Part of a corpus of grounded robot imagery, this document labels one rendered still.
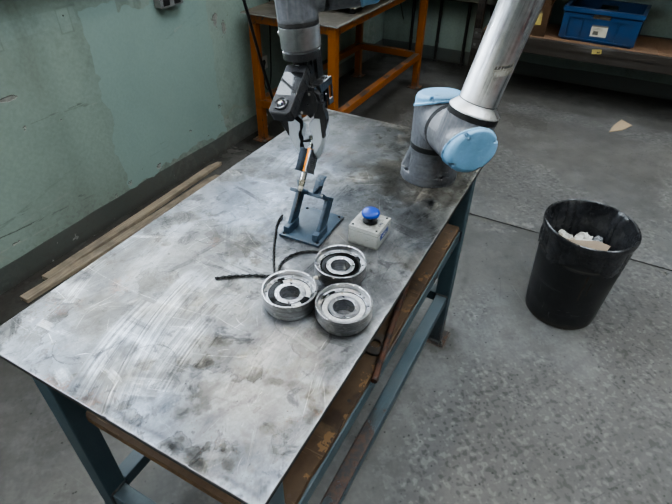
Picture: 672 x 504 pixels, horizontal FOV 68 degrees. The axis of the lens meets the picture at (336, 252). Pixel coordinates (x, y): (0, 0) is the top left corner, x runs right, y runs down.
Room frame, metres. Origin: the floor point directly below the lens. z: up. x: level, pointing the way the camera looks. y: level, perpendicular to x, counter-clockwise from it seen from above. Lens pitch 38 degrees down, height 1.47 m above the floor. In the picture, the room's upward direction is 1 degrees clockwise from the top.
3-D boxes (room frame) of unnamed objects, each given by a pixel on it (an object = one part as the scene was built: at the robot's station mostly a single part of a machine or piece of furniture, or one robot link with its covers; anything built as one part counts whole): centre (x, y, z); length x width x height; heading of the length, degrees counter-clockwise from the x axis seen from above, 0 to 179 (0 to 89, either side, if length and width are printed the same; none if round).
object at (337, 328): (0.65, -0.02, 0.82); 0.10 x 0.10 x 0.04
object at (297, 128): (0.96, 0.08, 1.02); 0.06 x 0.03 x 0.09; 159
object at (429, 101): (1.19, -0.25, 0.97); 0.13 x 0.12 x 0.14; 16
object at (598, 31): (3.85, -1.89, 0.56); 0.52 x 0.38 x 0.22; 59
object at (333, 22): (3.54, -0.06, 0.39); 1.50 x 0.62 x 0.78; 152
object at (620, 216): (1.51, -0.94, 0.21); 0.34 x 0.34 x 0.43
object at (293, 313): (0.69, 0.09, 0.82); 0.10 x 0.10 x 0.04
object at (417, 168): (1.19, -0.25, 0.85); 0.15 x 0.15 x 0.10
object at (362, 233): (0.90, -0.08, 0.82); 0.08 x 0.07 x 0.05; 152
